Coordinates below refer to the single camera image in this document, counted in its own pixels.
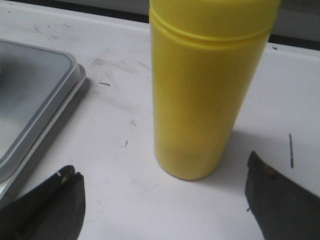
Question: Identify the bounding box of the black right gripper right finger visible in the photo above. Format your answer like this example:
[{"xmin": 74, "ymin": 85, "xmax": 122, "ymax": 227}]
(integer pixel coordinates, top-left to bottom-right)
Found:
[{"xmin": 244, "ymin": 151, "xmax": 320, "ymax": 240}]

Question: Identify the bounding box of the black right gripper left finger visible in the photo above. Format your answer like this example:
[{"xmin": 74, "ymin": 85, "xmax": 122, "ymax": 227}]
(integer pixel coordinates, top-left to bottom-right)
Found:
[{"xmin": 0, "ymin": 165, "xmax": 86, "ymax": 240}]

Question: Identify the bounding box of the yellow squeeze bottle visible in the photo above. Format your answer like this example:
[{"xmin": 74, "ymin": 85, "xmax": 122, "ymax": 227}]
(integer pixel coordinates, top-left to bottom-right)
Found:
[{"xmin": 149, "ymin": 0, "xmax": 280, "ymax": 181}]

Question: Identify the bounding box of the silver electronic kitchen scale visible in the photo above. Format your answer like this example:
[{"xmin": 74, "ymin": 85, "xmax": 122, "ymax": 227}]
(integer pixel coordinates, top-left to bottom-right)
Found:
[{"xmin": 0, "ymin": 39, "xmax": 86, "ymax": 196}]

